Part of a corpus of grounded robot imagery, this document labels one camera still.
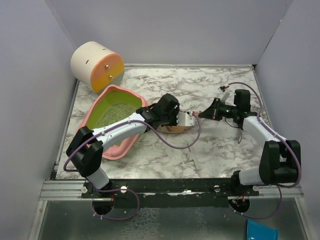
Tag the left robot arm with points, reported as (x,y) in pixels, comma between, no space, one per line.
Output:
(86,148)

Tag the cream orange cylindrical container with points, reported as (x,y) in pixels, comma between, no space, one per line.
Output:
(96,66)

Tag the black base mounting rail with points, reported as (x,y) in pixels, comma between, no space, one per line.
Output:
(168,193)

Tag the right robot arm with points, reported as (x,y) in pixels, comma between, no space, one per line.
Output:
(280,161)

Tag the clear bag sealing clip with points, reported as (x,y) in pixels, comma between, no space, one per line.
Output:
(192,155)

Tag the blue plastic object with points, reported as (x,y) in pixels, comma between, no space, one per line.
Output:
(257,231)

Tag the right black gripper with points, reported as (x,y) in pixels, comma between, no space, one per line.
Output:
(214,108)

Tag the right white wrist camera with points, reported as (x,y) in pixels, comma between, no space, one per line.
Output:
(224,89)

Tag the beige cat litter bag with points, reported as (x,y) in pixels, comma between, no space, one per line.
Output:
(175,129)

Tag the pink litter box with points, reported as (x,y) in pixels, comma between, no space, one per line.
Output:
(112,105)

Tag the metal litter scoop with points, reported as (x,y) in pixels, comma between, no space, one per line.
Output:
(240,136)

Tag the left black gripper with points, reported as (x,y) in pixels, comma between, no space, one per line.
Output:
(175,111)

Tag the aluminium frame rail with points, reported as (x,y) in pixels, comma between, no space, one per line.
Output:
(61,190)

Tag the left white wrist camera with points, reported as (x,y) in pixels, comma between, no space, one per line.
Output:
(185,119)

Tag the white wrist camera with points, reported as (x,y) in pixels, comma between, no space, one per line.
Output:
(224,89)
(185,119)

